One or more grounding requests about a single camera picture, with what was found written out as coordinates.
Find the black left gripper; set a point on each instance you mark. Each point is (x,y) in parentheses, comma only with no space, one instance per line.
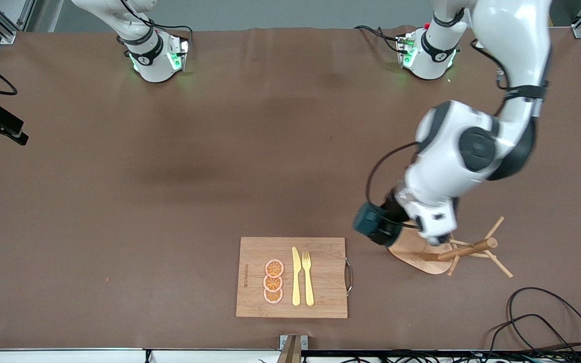
(390,208)

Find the dark teal ceramic mug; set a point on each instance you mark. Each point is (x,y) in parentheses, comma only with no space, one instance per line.
(366,219)

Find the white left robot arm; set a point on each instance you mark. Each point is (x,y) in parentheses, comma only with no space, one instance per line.
(452,151)

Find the bamboo cutting board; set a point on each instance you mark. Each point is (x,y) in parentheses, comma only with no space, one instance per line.
(326,282)

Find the wooden mug tree stand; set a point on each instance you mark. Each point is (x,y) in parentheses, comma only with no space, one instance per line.
(472,249)

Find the yellow plastic fork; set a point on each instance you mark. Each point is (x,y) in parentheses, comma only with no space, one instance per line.
(308,287)

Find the yellow plastic knife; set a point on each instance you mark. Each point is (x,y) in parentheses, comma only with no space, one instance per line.
(296,282)

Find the toy orange slice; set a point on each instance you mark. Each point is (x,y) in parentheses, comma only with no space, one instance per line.
(273,297)
(274,268)
(273,283)

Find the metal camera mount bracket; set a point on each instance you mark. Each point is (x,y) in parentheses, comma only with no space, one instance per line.
(293,348)

